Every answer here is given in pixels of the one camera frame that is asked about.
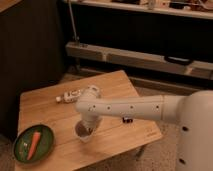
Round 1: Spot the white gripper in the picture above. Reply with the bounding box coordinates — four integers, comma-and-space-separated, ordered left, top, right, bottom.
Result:
81, 114, 102, 131

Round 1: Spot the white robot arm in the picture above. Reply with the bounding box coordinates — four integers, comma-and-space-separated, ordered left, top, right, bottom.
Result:
75, 85, 213, 171

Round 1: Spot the white plastic bottle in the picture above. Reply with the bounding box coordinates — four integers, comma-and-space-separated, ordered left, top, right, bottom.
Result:
55, 89, 82, 103

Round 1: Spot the small dark can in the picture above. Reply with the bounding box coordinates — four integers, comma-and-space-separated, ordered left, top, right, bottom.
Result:
122, 117, 133, 123

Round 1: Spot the wooden table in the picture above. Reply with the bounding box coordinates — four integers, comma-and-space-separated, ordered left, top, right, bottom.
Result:
13, 70, 162, 171

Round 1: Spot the orange carrot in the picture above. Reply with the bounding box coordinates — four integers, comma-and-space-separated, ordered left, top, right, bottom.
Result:
27, 131, 41, 160

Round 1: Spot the green plate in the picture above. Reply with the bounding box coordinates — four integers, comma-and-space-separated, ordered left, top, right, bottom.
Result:
13, 124, 55, 165

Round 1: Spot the grey metal shelf beam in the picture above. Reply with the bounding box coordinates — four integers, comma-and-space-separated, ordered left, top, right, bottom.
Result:
65, 42, 213, 80

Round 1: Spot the metal pole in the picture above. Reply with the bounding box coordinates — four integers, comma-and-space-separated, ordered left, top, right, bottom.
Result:
68, 0, 79, 44

